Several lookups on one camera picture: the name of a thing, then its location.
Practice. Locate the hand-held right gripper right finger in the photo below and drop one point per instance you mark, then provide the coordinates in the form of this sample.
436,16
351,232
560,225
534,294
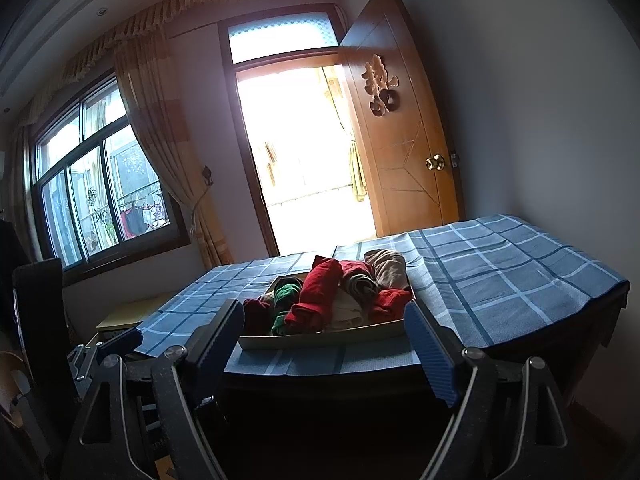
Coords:
432,355

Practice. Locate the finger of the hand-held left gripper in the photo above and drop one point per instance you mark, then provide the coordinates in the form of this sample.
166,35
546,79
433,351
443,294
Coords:
122,342

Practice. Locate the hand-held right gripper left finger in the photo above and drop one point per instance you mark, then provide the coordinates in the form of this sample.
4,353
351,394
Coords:
220,345

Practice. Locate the maroon underwear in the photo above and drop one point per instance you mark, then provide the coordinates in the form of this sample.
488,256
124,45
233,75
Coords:
257,315

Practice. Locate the red underwear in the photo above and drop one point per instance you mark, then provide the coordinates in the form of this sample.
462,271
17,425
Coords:
320,285
390,302

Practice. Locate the green underwear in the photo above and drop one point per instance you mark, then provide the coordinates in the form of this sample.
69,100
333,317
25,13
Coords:
287,300

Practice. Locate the beige underwear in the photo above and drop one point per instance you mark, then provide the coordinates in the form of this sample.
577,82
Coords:
390,267

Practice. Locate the cream underwear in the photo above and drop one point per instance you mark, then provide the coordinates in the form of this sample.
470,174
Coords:
345,310

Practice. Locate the grey striped underwear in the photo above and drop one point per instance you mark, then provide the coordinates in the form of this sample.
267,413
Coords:
362,285

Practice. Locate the white shallow tray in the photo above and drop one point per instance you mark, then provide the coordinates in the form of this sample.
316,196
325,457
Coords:
325,339

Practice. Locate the yellow low table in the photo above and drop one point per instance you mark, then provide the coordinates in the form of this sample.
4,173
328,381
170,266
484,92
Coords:
135,310

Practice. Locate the blue plaid tablecloth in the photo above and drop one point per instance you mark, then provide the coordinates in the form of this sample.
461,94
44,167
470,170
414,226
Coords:
500,270

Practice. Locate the tan patterned curtain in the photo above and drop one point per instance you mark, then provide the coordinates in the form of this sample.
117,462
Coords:
165,135
22,200

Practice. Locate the laundry on clothesline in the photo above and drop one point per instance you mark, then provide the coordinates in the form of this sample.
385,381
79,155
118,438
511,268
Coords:
142,215

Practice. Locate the dark wooden table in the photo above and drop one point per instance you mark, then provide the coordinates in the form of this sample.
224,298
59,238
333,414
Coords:
325,435

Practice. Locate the dark framed window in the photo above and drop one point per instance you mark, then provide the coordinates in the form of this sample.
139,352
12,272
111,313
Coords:
100,185

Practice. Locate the curtain tieback hook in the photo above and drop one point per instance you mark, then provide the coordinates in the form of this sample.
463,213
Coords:
206,175

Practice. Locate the brass door knob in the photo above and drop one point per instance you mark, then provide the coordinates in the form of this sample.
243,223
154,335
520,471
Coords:
435,162

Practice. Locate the yellow hanging towel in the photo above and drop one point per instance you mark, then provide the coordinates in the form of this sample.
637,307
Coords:
357,175

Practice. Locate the metal door latch plate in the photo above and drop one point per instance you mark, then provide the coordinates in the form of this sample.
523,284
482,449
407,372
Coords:
454,160

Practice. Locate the wooden door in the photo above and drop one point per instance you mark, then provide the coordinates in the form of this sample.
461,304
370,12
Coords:
400,160

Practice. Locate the golden door ornament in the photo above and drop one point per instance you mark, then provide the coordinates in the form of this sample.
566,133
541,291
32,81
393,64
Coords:
382,85

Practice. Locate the recessed ceiling light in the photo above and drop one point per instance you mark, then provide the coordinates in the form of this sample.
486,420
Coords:
101,11

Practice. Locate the pleated curtain valance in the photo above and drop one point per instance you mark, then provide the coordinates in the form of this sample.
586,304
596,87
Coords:
200,2

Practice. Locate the brown doorway frame with transom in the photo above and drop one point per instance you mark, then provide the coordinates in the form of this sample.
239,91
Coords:
280,27

